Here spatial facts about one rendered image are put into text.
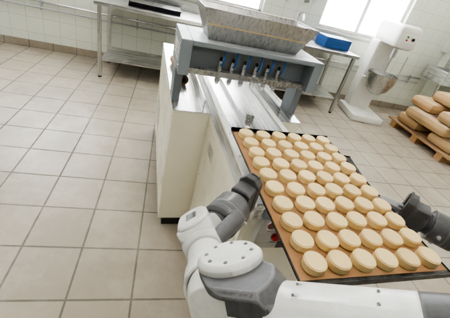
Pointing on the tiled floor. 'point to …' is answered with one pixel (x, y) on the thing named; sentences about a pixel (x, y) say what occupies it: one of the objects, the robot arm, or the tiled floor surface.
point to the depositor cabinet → (190, 136)
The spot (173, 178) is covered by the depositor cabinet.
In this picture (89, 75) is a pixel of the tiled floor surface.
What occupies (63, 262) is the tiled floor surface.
